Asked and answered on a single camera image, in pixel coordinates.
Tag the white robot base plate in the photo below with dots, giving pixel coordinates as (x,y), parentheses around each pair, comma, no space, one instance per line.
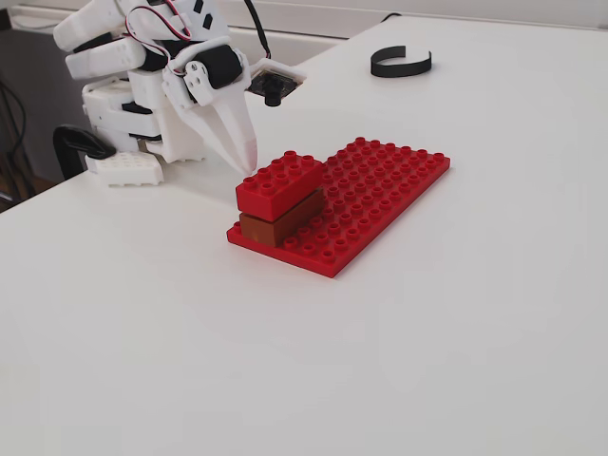
(126,170)

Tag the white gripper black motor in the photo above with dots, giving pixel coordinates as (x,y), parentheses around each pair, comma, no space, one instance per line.
(215,102)

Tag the red lego brick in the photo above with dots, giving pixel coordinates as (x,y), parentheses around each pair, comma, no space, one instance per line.
(280,185)

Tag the red lego baseplate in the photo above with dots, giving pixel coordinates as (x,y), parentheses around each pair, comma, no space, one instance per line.
(380,199)

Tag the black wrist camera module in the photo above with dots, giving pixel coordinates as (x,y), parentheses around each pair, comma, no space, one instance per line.
(275,83)

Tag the black table clamp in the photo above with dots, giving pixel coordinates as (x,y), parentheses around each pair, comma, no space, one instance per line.
(78,140)

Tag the brown lego brick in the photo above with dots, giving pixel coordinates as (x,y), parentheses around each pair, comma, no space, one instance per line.
(266,228)

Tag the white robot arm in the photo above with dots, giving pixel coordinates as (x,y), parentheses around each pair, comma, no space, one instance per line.
(142,85)

